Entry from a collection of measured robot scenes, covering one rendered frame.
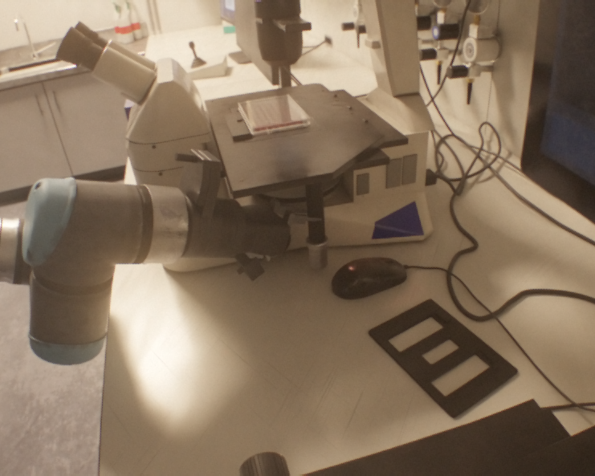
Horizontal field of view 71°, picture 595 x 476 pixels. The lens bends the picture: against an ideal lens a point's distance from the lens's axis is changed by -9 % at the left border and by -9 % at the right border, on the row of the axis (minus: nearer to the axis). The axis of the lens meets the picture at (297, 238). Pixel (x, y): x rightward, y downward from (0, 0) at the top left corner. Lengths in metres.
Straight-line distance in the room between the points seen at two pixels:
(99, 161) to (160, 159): 2.31
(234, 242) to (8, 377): 1.46
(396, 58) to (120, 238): 0.49
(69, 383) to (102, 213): 1.31
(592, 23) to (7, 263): 0.63
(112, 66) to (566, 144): 0.54
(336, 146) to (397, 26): 0.23
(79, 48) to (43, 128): 2.28
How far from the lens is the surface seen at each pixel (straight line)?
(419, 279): 0.69
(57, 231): 0.47
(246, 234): 0.56
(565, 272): 0.77
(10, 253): 0.65
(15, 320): 2.14
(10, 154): 3.03
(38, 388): 1.80
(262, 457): 0.37
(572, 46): 0.25
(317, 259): 0.68
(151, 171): 0.65
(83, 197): 0.48
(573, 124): 0.25
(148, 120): 0.62
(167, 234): 0.50
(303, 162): 0.56
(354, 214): 0.73
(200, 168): 0.52
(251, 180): 0.53
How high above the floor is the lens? 1.19
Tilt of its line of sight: 35 degrees down
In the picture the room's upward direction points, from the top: 5 degrees counter-clockwise
